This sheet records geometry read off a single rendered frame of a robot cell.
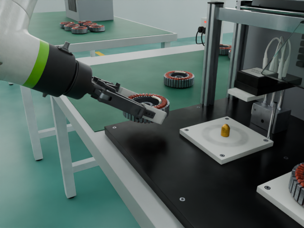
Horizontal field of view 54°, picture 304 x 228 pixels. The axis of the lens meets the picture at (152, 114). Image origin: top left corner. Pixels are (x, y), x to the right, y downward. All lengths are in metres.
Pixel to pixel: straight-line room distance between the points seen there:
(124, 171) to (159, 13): 5.20
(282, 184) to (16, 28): 0.53
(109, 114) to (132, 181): 0.32
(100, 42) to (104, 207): 0.97
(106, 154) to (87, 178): 1.20
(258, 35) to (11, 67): 0.66
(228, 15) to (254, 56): 0.21
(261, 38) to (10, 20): 0.65
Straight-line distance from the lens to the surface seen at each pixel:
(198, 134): 0.69
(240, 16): 0.75
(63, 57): 0.58
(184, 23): 6.06
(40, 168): 2.05
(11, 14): 0.57
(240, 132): 0.72
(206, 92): 0.86
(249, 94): 0.68
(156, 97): 0.73
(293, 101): 0.88
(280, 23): 0.68
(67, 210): 1.69
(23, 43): 0.55
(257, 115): 0.79
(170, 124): 0.76
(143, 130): 0.73
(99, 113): 0.88
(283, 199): 0.55
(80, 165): 1.65
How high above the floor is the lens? 1.11
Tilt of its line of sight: 25 degrees down
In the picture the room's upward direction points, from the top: straight up
